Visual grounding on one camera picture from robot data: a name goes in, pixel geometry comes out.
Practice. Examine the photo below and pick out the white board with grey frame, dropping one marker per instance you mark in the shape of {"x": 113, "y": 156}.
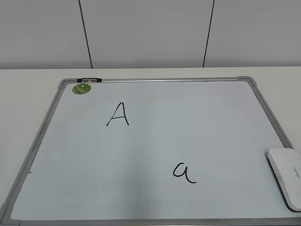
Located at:
{"x": 153, "y": 152}

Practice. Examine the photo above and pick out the green round magnet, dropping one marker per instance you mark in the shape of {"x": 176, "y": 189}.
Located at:
{"x": 81, "y": 88}

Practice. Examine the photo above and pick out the white whiteboard eraser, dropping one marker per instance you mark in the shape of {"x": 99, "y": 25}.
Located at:
{"x": 286, "y": 164}

